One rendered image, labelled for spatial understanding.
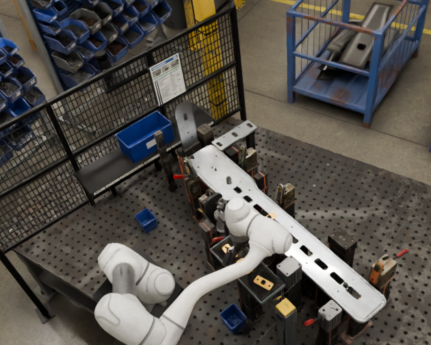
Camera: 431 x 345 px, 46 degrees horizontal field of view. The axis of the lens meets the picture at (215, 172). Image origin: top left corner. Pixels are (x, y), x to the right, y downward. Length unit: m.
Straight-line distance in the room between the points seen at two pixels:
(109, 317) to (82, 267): 1.23
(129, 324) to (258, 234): 0.57
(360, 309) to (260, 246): 0.69
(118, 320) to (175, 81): 1.71
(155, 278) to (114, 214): 0.91
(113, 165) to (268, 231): 1.39
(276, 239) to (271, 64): 3.60
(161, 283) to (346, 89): 2.87
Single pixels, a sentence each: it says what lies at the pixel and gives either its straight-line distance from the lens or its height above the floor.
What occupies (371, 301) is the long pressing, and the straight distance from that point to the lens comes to 2.49.
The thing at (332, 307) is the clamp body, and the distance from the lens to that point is 2.38.
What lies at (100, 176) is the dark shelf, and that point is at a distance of 3.07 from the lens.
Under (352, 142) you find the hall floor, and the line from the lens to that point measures 4.53.
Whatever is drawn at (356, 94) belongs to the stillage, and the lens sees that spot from 4.75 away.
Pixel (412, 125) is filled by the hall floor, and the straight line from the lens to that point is 4.75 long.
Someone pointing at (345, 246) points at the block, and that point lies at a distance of 2.60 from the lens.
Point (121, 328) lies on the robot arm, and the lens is 1.92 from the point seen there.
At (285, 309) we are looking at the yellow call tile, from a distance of 2.26.
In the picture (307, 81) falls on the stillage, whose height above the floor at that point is 0.16.
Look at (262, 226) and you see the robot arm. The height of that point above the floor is 1.57.
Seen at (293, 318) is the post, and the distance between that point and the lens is 2.33.
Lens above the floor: 3.17
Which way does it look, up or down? 47 degrees down
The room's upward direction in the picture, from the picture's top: 10 degrees counter-clockwise
